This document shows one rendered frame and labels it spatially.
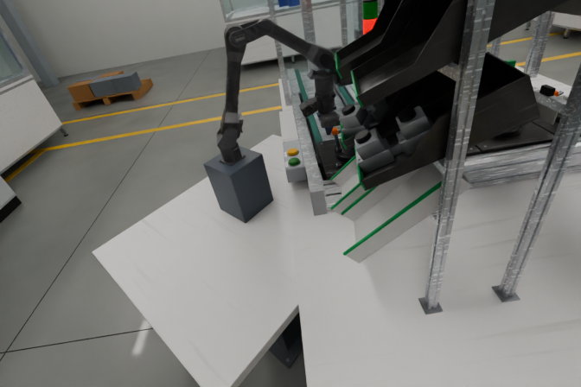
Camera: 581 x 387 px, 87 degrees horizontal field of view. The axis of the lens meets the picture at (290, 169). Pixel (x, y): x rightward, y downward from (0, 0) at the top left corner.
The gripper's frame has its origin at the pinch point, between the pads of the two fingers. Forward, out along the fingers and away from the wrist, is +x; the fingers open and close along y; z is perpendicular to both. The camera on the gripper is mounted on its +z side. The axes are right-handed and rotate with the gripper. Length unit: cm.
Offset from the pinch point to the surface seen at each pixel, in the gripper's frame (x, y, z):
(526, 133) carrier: 11, 6, -64
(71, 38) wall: 27, -804, 549
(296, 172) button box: 15.3, 1.9, 12.8
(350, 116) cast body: -16.9, 31.7, -0.9
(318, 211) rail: 21.6, 16.9, 7.5
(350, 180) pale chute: 7.5, 21.7, -2.3
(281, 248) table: 23.8, 28.2, 20.5
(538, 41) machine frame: 3, -61, -115
